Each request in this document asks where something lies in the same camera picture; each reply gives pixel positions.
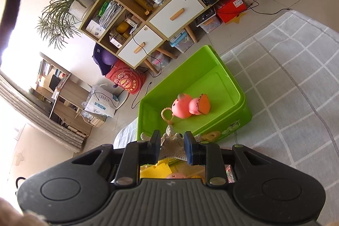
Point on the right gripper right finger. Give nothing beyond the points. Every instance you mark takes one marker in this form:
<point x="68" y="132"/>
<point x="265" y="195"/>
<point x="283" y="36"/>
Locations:
<point x="191" y="148"/>

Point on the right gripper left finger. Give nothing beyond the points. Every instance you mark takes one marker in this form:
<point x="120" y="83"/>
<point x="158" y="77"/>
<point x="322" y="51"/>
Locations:
<point x="154" y="148"/>

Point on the beige rubber hand toy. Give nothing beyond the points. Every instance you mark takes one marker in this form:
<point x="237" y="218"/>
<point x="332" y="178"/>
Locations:
<point x="172" y="145"/>

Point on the yellow toy pot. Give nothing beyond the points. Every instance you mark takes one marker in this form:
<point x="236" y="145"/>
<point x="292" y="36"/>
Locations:
<point x="159" y="170"/>

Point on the pink capsule ball toy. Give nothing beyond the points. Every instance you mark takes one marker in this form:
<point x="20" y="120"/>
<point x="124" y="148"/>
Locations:
<point x="176" y="175"/>

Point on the pink pig toy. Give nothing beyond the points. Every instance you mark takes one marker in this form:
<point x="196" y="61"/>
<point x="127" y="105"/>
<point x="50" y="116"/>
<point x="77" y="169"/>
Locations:
<point x="185" y="106"/>

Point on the green plastic storage box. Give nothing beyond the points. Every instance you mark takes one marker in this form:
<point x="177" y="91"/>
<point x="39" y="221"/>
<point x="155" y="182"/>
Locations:
<point x="209" y="98"/>

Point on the red cartoon bag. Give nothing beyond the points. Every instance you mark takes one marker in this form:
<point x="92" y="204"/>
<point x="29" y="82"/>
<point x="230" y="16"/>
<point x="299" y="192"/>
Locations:
<point x="131" y="80"/>

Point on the white shopping bag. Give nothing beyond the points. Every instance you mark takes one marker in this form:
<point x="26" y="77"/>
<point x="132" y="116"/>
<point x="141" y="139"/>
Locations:
<point x="101" y="102"/>

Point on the wooden desk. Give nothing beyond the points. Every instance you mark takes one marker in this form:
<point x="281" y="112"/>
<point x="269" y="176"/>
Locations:
<point x="64" y="97"/>

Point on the wooden white drawer cabinet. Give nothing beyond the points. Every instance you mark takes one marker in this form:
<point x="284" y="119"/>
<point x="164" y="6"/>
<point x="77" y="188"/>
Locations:
<point x="164" y="22"/>

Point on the red cardboard box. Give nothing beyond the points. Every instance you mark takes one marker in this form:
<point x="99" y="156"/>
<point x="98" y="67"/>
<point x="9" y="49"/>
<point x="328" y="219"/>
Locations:
<point x="227" y="10"/>

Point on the potted green plant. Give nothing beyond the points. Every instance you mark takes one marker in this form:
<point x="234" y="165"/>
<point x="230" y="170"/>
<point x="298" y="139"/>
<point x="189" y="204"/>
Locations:
<point x="60" y="19"/>

